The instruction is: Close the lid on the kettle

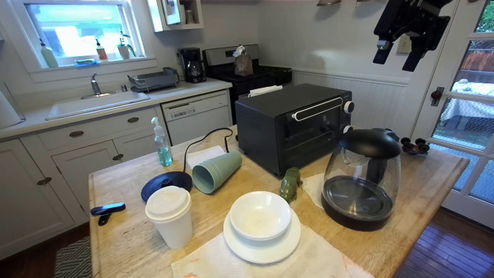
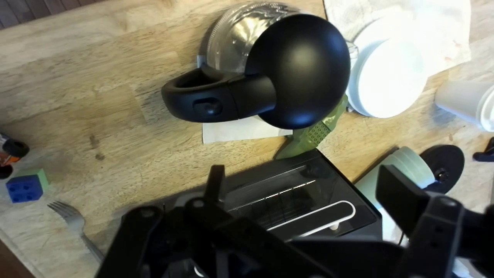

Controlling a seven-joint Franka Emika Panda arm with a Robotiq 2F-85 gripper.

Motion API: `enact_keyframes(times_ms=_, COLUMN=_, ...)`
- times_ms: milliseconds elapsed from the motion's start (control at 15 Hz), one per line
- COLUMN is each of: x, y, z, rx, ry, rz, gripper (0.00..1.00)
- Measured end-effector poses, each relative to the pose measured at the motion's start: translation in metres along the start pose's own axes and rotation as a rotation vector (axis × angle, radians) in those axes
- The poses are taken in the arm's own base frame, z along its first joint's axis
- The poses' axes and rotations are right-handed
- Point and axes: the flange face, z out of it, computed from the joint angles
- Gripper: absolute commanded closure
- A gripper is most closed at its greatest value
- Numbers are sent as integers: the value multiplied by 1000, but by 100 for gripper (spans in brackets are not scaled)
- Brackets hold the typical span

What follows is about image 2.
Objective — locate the white stained cloth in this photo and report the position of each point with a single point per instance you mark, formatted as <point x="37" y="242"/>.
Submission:
<point x="449" y="30"/>

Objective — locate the white paper sheet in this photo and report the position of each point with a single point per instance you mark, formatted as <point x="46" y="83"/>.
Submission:
<point x="233" y="131"/>

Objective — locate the stack of white plates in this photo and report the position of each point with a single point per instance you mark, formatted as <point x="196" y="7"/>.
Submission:
<point x="392" y="71"/>

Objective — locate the silver metal fork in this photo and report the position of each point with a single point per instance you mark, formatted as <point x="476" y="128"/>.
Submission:
<point x="72" y="217"/>

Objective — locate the orange toy monster truck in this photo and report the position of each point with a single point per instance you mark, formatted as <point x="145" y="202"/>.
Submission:
<point x="12" y="151"/>

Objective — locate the black toaster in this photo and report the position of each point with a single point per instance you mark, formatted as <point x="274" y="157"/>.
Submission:
<point x="299" y="200"/>

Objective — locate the blue toy block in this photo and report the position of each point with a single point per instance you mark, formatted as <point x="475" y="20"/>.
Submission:
<point x="24" y="188"/>

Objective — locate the small black object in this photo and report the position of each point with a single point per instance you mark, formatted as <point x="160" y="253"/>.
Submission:
<point x="487" y="152"/>

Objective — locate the green dish cloth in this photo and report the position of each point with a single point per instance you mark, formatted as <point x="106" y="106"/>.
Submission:
<point x="310" y="139"/>

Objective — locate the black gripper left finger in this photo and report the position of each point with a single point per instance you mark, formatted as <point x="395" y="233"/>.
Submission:
<point x="216" y="182"/>

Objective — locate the black round kettle lid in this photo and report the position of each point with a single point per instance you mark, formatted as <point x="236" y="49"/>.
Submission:
<point x="304" y="71"/>

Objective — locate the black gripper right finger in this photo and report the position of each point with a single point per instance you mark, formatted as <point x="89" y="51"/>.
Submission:
<point x="401" y="197"/>

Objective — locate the white plastic cup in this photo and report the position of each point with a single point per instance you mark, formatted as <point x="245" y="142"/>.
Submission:
<point x="464" y="100"/>

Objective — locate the black round disc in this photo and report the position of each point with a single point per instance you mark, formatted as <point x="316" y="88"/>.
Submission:
<point x="446" y="163"/>

